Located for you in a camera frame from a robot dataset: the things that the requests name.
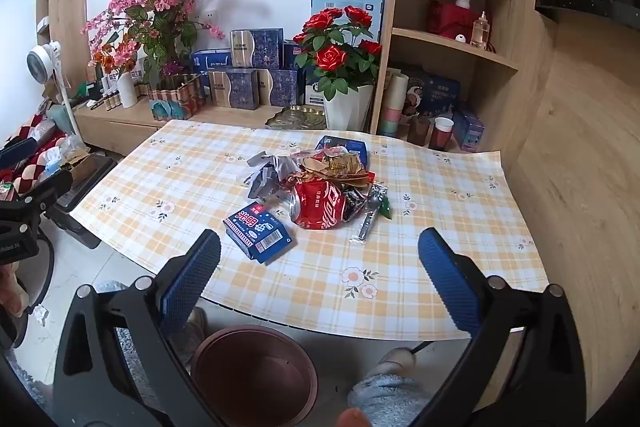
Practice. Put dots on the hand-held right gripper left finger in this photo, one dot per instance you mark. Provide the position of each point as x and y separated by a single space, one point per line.
192 277

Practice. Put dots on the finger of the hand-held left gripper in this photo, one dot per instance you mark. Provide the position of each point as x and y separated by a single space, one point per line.
47 189
15 153

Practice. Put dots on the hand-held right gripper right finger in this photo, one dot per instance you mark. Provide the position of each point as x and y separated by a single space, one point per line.
450 279

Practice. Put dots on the blue white carton box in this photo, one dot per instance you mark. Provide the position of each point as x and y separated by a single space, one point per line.
257 232

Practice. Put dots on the green packet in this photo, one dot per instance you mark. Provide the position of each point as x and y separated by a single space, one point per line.
386 208

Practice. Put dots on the clear plastic spoon packet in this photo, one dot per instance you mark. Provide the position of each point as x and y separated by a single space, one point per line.
370 212

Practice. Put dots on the brown plastic bin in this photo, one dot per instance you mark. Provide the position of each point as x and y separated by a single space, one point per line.
250 377

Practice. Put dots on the black packet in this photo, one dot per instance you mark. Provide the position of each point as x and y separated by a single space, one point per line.
352 202

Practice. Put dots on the silver foil wrapper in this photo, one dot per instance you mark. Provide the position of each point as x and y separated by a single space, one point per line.
272 172

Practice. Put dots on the crushed red soda can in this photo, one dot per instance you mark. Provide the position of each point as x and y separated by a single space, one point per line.
320 204

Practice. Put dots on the gold brown wrappers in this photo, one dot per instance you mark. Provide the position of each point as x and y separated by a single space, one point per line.
340 169

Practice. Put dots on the person's left hand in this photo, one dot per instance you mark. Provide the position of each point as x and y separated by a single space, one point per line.
10 292

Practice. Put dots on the person's right hand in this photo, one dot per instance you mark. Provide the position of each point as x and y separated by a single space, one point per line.
352 418

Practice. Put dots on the red white checkered blanket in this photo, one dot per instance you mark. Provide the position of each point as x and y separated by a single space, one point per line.
30 124

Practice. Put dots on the black plastic case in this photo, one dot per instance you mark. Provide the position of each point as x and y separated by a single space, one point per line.
85 207

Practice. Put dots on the cardboard box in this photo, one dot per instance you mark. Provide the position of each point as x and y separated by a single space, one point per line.
82 164

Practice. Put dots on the beige slipper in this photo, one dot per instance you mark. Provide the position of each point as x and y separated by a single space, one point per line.
197 327
397 357

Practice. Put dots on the low wooden cabinet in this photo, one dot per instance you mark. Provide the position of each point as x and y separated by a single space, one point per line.
115 129

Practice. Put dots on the white desk fan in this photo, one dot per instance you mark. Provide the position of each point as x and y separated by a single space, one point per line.
42 59

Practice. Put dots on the yellow checkered floral tablecloth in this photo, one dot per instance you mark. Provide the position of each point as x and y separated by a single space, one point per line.
200 167

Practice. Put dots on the row of small brown bottles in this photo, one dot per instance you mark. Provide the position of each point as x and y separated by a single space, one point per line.
112 99

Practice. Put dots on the orange flowers white vase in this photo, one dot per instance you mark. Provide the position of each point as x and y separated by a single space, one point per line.
127 89

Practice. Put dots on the person's right leg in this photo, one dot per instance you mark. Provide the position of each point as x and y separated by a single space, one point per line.
390 397

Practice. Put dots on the red white paper cup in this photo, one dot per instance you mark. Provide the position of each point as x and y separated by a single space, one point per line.
442 134

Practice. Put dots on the small blue purple box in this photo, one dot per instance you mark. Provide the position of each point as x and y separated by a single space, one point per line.
469 132

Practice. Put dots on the brown cup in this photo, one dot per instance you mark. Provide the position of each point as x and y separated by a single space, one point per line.
419 132

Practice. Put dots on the striped wavy planter box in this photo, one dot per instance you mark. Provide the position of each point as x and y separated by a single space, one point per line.
180 94

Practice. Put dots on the stack of pastel cups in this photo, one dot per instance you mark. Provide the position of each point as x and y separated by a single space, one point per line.
392 107

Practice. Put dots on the dark blue printed box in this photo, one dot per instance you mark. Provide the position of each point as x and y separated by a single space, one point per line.
435 94

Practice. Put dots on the gold decorative tray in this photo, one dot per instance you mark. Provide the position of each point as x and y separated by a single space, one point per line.
295 117

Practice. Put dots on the blue gold gift box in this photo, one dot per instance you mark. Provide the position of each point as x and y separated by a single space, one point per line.
257 49
280 87
232 89

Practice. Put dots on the red rose plant white pot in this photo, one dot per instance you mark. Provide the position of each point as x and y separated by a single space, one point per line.
347 109

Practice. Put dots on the blue flat carton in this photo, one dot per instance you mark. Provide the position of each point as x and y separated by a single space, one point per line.
210 59

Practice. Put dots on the blue white milk powder box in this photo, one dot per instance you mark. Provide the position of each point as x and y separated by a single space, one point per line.
312 94

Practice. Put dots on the small dark blue carton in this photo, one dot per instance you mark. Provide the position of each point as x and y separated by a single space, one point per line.
292 54

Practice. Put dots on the clear perfume bottle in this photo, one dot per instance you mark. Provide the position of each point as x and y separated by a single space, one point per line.
480 34

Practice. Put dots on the red teapot on shelf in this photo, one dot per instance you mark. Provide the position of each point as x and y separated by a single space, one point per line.
450 19

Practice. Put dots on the white wall outlet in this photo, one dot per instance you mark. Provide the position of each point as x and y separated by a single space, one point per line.
210 15

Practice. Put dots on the black wall shelf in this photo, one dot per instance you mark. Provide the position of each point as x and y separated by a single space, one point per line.
585 7

